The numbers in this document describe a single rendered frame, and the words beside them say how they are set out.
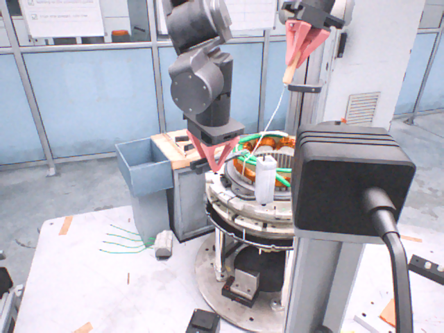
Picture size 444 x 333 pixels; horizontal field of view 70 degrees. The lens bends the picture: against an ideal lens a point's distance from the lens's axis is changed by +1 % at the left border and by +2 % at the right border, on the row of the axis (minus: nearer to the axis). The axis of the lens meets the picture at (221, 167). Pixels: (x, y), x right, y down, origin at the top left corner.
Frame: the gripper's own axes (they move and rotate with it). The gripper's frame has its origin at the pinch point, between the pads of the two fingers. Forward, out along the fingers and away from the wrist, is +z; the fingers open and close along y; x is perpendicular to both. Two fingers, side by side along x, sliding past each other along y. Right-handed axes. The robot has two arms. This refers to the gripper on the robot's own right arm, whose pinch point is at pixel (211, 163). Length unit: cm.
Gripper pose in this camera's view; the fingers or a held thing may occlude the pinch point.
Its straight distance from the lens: 59.0
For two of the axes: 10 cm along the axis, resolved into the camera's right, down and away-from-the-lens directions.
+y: 5.7, 4.9, -6.6
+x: 8.2, -3.0, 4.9
